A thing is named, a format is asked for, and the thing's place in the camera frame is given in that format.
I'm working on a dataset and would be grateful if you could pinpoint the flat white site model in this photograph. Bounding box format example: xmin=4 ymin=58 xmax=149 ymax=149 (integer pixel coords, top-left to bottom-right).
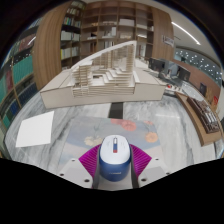
xmin=163 ymin=79 xmax=193 ymax=96

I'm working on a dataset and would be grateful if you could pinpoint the white stepped architectural model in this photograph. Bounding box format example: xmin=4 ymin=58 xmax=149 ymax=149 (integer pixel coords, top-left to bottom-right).
xmin=39 ymin=40 xmax=168 ymax=110

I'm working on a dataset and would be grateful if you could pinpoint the long ceiling light strip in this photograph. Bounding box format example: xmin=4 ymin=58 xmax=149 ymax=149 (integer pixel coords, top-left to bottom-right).
xmin=171 ymin=21 xmax=202 ymax=46

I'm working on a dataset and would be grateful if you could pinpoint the brown model on wooden board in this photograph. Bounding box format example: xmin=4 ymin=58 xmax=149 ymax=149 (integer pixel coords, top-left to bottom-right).
xmin=175 ymin=91 xmax=224 ymax=148

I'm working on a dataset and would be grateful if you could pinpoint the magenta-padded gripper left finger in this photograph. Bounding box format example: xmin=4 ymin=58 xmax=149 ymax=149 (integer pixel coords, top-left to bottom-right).
xmin=58 ymin=143 xmax=101 ymax=189

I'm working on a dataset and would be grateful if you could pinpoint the shelf unit with coloured books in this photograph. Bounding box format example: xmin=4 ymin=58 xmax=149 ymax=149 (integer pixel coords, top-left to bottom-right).
xmin=0 ymin=19 xmax=43 ymax=131

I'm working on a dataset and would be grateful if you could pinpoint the white and blue computer mouse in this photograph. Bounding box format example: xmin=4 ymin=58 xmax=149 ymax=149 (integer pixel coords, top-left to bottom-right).
xmin=98 ymin=134 xmax=132 ymax=183

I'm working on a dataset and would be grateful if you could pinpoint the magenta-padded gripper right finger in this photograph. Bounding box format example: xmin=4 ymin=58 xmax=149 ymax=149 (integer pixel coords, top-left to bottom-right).
xmin=129 ymin=143 xmax=171 ymax=188

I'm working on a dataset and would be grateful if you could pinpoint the wooden shelf unit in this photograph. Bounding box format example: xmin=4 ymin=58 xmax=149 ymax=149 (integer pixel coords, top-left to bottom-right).
xmin=33 ymin=0 xmax=175 ymax=91

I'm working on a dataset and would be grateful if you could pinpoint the dark grey building model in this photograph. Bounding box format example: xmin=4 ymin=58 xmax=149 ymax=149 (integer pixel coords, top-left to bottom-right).
xmin=148 ymin=57 xmax=192 ymax=83

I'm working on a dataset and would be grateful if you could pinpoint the hanging white sign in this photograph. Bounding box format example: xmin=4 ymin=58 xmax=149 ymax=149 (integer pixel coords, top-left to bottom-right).
xmin=162 ymin=34 xmax=175 ymax=48

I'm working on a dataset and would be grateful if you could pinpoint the white paper sheet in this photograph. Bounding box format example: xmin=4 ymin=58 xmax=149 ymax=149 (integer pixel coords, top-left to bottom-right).
xmin=15 ymin=110 xmax=55 ymax=148

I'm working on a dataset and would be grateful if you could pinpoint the group of small ceiling lights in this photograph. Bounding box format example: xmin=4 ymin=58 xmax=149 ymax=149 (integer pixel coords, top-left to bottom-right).
xmin=176 ymin=48 xmax=221 ymax=74

